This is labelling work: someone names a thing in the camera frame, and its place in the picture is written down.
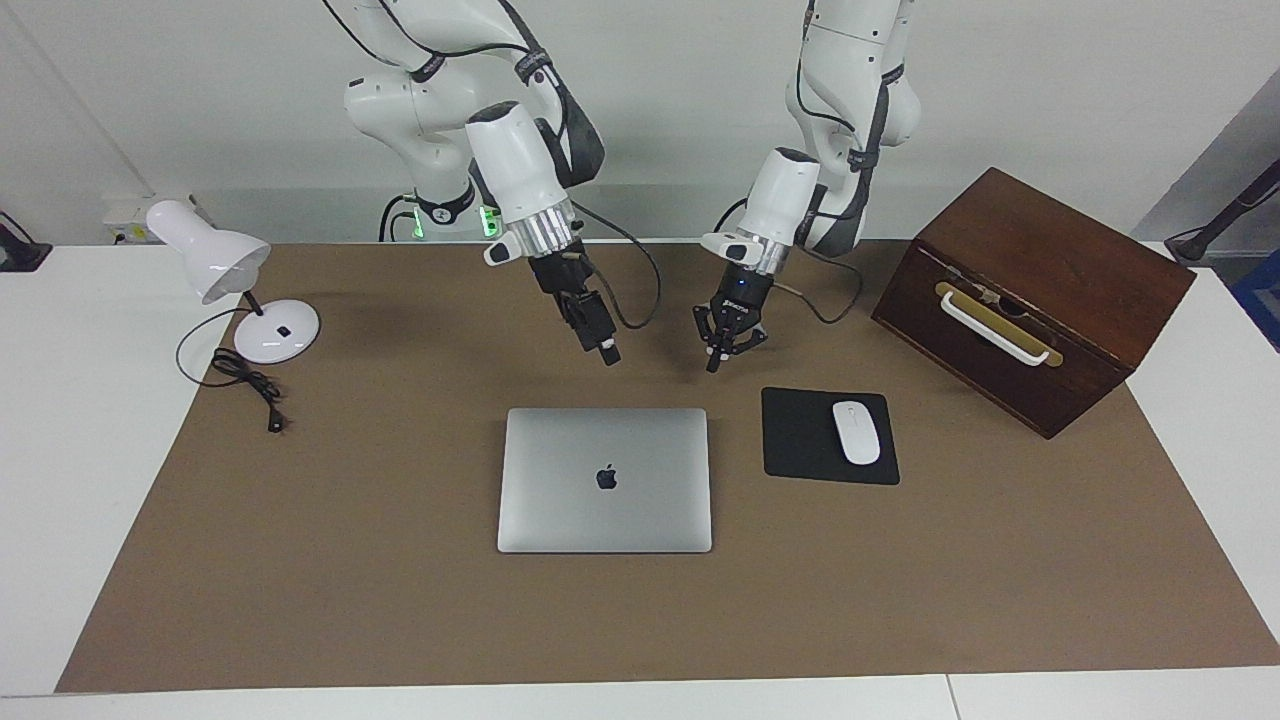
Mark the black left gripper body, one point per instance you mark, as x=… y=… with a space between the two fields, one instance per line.
x=742 y=295

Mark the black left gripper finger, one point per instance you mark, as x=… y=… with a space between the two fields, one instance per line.
x=712 y=335
x=745 y=338

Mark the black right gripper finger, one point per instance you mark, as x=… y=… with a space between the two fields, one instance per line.
x=610 y=354
x=588 y=320

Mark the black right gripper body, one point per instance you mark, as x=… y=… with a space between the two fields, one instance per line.
x=558 y=272

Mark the silver laptop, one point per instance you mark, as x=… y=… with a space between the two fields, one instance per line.
x=605 y=510

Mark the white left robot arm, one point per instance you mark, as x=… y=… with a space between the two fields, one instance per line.
x=780 y=200

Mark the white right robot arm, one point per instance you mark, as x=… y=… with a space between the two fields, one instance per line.
x=510 y=160

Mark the black mouse pad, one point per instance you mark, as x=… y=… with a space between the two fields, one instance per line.
x=795 y=435

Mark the white computer mouse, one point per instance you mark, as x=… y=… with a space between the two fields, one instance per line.
x=856 y=432

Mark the brown table mat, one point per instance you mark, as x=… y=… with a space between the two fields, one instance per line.
x=640 y=620

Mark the dark brown wooden box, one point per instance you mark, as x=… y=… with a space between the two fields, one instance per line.
x=1060 y=270

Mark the white desk lamp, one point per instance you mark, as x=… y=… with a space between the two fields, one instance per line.
x=215 y=255

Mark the black tripod leg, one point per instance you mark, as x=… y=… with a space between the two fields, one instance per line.
x=1225 y=215

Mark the blue crate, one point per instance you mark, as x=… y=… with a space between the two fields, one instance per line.
x=1262 y=300

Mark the black stand foot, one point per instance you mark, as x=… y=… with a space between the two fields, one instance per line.
x=18 y=252

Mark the white wall socket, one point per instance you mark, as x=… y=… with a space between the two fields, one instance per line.
x=125 y=225

